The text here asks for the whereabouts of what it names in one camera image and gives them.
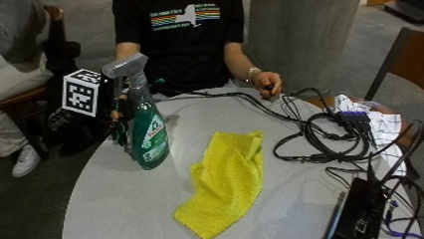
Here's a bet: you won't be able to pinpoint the the person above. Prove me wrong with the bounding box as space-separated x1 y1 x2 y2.
112 0 283 101

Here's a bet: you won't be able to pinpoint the silver bracelet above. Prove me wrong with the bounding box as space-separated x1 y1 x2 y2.
244 67 262 85

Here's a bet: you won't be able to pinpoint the grey concrete pillar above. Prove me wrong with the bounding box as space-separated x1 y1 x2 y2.
244 0 362 96

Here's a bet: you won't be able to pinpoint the coiled black cable bundle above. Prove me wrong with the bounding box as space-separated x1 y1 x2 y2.
271 87 378 164

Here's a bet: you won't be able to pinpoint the black bag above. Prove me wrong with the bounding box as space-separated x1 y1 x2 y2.
40 39 117 157

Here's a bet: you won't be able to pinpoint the white marker cube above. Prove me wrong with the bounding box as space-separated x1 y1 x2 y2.
61 68 104 119

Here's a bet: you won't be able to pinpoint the purple usb hub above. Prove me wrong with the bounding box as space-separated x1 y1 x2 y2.
337 111 373 124

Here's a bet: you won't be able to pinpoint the long black cable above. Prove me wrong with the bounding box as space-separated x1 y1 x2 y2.
152 87 343 135

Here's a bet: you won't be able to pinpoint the green spray bottle grey trigger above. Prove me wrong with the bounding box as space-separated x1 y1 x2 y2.
101 52 173 171

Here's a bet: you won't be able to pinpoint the wooden armchair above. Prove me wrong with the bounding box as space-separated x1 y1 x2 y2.
0 4 69 113

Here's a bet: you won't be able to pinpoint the purple cable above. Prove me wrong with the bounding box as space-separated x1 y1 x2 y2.
383 199 424 239

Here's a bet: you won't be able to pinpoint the dark furniture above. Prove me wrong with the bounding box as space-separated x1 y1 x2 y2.
383 0 424 23

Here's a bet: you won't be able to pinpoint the wooden chair black frame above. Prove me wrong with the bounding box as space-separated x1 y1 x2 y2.
303 26 424 150

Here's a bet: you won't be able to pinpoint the black electronics box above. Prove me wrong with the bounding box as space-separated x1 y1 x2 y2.
329 176 392 239

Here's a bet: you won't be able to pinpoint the yellow microfibre cloth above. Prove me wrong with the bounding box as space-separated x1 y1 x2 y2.
173 129 265 239

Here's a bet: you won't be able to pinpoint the thin black cables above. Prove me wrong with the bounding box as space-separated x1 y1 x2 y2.
323 119 424 239

